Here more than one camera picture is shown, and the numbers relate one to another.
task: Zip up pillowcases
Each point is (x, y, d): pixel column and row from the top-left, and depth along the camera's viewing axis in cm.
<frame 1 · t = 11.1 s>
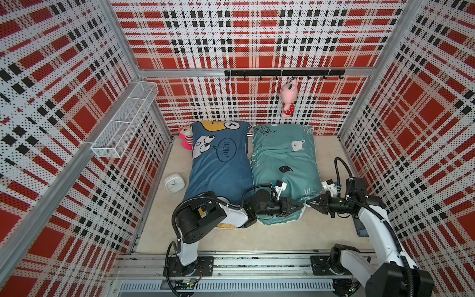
left hand: (304, 207, 74), fingers open
right hand: (310, 203, 75), fingers closed
teal cat print pillow: (288, 153, 104), point 9 cm above the table
blue cartoon print pillow: (221, 161, 92), point 15 cm above the table
white square alarm clock: (174, 183, 95), point 6 cm above the table
pink striped plush toy: (187, 137, 113), point 8 cm above the table

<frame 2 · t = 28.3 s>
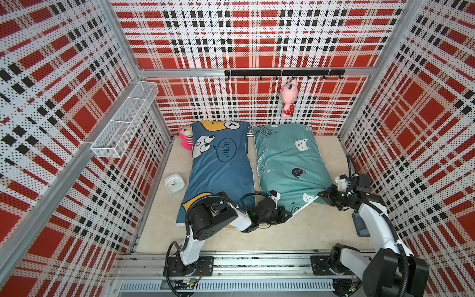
left hand: (294, 215, 84), fingers closed
right hand: (321, 193, 82), fingers closed
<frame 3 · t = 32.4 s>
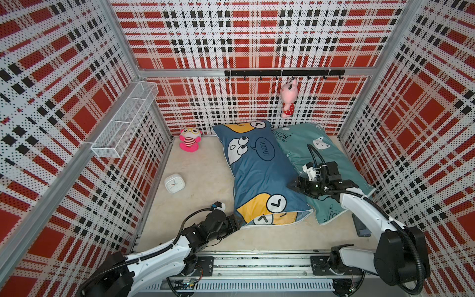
left hand: (242, 223, 82), fingers open
right hand: (296, 187, 83), fingers open
teal cat print pillow: (296, 138, 111), point 9 cm above the table
blue cartoon print pillow: (261, 170, 89), point 15 cm above the table
the other named things where they were.

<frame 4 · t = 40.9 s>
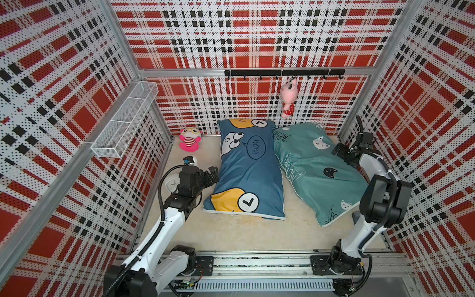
left hand: (211, 171, 82), fingers open
right hand: (342, 152, 94), fingers open
blue cartoon print pillow: (248, 179, 86), point 14 cm above the table
the other named things where they were.

